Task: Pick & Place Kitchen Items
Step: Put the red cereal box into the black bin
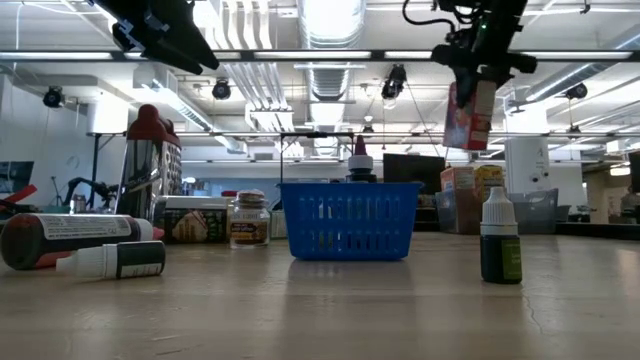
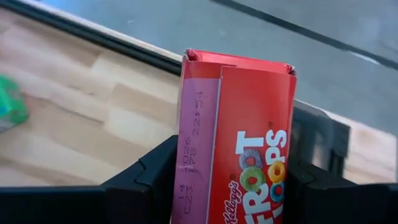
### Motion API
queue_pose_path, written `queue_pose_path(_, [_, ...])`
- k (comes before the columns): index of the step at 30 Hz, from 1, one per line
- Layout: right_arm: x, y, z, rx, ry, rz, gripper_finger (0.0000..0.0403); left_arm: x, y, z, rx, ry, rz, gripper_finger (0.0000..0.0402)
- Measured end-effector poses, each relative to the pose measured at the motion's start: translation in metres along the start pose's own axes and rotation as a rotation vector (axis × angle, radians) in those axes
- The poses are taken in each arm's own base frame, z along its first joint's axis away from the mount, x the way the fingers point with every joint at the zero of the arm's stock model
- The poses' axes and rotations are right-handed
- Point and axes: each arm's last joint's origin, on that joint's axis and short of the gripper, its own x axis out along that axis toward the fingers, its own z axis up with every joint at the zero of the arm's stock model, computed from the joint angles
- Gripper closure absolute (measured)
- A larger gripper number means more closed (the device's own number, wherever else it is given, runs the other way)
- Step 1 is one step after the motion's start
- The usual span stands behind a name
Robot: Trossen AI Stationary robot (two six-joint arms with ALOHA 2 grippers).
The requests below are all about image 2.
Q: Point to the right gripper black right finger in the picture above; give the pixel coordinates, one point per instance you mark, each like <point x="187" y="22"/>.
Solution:
<point x="335" y="205"/>

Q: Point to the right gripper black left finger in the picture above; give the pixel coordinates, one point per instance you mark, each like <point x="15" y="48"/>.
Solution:
<point x="93" y="205"/>

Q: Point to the red Froot Loops cereal box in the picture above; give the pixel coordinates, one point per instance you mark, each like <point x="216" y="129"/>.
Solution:
<point x="248" y="109"/>

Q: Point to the green Apple Jacks cereal box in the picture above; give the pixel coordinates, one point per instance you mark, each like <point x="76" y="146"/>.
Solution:
<point x="12" y="105"/>

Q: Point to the black table edge rail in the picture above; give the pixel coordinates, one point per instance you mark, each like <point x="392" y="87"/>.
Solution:
<point x="93" y="34"/>

